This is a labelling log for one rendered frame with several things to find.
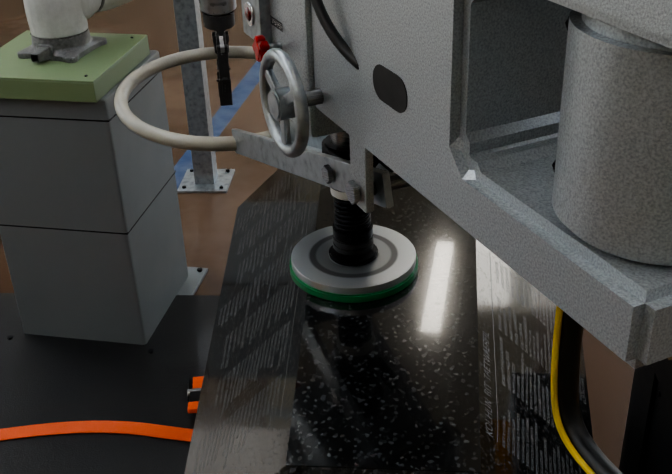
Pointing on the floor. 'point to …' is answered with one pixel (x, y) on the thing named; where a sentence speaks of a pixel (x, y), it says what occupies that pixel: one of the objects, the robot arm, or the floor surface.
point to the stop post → (195, 88)
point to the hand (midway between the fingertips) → (224, 88)
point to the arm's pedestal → (91, 216)
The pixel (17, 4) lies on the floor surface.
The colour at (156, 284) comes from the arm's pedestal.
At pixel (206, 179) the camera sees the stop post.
